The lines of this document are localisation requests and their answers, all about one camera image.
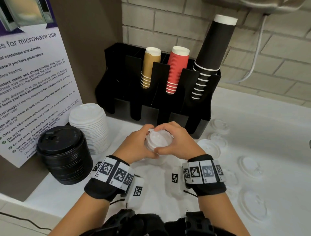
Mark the person's left hand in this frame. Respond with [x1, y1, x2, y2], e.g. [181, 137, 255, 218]
[113, 124, 160, 165]

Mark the person's right hand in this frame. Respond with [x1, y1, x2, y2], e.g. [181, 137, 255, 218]
[153, 121, 207, 160]

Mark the black cup holder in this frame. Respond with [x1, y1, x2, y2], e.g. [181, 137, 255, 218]
[95, 42, 222, 139]

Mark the stack of black lids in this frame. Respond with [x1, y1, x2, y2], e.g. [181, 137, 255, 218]
[36, 125, 93, 186]

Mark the person's left forearm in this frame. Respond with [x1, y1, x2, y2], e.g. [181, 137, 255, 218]
[48, 192, 110, 236]

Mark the person's right forearm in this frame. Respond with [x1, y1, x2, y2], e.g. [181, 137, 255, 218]
[198, 192, 251, 236]

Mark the black right wrist marker band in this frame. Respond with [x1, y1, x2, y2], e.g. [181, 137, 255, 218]
[182, 154, 227, 197]

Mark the black wrist marker band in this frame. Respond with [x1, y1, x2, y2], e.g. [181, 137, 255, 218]
[182, 154, 227, 197]
[84, 155, 135, 202]

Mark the black left wrist marker band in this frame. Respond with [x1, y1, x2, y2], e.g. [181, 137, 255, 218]
[84, 155, 135, 202]

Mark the stack of red paper cups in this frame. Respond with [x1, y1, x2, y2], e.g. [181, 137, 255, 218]
[166, 46, 190, 95]

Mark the black chest harness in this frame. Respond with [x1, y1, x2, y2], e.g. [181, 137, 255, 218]
[80, 208, 237, 236]

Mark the stack of gold paper cups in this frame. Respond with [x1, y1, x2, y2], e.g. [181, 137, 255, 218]
[140, 47, 162, 89]

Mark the stack of black paper cups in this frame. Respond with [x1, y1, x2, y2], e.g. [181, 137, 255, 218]
[191, 14, 238, 100]

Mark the microwave safety poster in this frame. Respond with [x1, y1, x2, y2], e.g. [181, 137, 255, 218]
[0, 0, 83, 169]

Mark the white wall cable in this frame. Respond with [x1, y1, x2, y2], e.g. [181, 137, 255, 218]
[226, 14, 268, 84]

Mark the black power cable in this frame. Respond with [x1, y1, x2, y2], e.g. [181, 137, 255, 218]
[0, 212, 53, 231]

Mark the grey wall-mounted appliance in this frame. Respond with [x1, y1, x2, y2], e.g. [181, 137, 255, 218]
[204, 0, 306, 15]

